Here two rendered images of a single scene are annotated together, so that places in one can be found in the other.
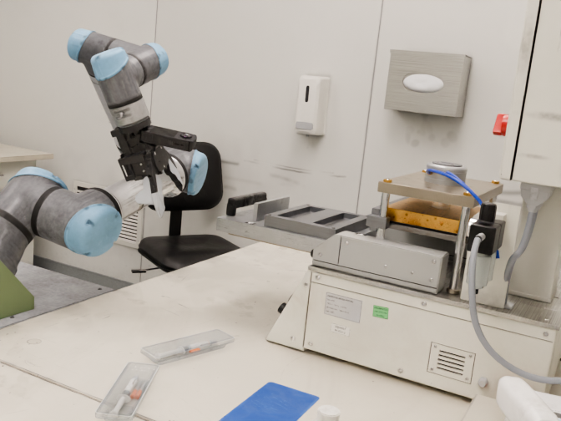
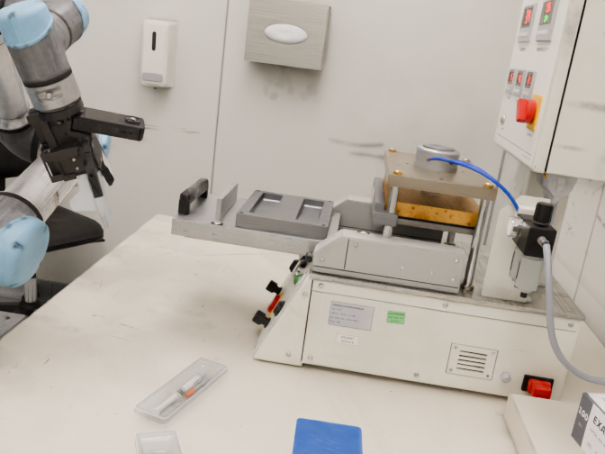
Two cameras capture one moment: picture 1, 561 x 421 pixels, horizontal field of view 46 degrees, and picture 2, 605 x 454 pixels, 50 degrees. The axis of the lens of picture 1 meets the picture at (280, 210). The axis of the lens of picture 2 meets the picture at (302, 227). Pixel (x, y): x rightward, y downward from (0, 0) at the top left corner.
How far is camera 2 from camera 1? 0.49 m
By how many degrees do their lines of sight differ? 24
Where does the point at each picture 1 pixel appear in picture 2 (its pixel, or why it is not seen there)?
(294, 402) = (341, 440)
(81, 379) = not seen: outside the picture
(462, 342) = (485, 340)
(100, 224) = (30, 245)
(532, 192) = (559, 184)
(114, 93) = (39, 66)
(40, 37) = not seen: outside the picture
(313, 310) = (314, 322)
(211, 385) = (241, 440)
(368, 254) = (382, 256)
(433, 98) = (297, 50)
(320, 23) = not seen: outside the picture
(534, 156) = (571, 148)
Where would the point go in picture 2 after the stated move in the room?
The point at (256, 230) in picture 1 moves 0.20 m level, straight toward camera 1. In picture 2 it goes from (227, 232) to (266, 274)
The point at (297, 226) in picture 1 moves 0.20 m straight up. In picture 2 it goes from (279, 225) to (293, 113)
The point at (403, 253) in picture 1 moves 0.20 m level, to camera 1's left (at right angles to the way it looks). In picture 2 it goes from (422, 253) to (311, 254)
